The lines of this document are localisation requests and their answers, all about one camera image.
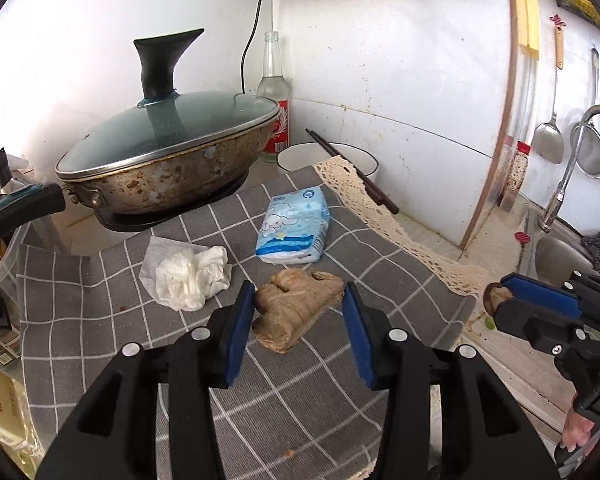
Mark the grey checked cloth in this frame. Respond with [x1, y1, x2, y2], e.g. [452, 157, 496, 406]
[16, 155, 491, 480]

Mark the yellow cutting board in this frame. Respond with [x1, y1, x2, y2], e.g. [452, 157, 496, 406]
[509, 0, 542, 62]

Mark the glass wok lid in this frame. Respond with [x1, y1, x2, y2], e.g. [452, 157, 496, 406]
[55, 28, 280, 182]

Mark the person's right hand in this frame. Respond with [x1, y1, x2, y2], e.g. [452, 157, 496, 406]
[561, 397, 597, 454]

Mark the black power cable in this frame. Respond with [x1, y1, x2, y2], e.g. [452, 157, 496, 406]
[240, 0, 266, 97]

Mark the blue tissue packet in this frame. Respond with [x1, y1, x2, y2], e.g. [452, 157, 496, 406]
[254, 186, 330, 265]

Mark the white bowl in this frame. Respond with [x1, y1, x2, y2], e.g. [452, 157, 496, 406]
[276, 143, 380, 192]

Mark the large ginger piece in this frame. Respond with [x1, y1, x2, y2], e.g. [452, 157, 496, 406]
[251, 268, 346, 354]

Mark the metal faucet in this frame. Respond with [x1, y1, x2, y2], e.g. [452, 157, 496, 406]
[537, 105, 600, 234]

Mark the small ginger piece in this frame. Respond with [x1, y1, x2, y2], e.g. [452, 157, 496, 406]
[484, 283, 514, 314]

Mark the dark wooden chopstick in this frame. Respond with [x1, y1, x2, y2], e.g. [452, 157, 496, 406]
[305, 129, 396, 214]
[310, 128, 401, 212]

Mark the clear red label glass bottle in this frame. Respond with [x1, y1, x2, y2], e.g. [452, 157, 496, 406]
[256, 31, 292, 164]

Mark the white red print box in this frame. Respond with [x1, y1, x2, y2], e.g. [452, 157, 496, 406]
[0, 350, 37, 463]

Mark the metal strainer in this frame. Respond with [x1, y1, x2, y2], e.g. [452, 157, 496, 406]
[570, 47, 600, 179]

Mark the worn metal wok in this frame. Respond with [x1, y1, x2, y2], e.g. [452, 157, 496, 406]
[0, 102, 282, 248]

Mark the steel sink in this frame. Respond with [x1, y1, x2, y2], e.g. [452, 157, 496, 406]
[532, 209, 600, 287]

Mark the crumpled white tissue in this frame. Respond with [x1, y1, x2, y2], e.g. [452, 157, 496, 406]
[139, 236, 234, 312]

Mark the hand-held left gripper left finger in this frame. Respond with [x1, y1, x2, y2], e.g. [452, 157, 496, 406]
[35, 281, 258, 480]

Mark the steel wool scrubber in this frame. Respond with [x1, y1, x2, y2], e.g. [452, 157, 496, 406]
[580, 231, 600, 274]

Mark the red cap spice jar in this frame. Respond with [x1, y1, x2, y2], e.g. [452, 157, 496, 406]
[498, 141, 531, 212]

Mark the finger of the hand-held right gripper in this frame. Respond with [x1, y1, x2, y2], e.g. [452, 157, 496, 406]
[494, 297, 589, 357]
[500, 272, 583, 319]

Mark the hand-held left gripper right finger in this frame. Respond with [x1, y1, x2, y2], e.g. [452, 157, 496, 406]
[341, 281, 546, 480]

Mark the clear plastic container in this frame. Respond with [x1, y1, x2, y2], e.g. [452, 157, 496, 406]
[0, 220, 32, 313]

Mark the wooden handle metal spatula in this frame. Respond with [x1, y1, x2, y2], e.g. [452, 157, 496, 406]
[531, 14, 566, 165]

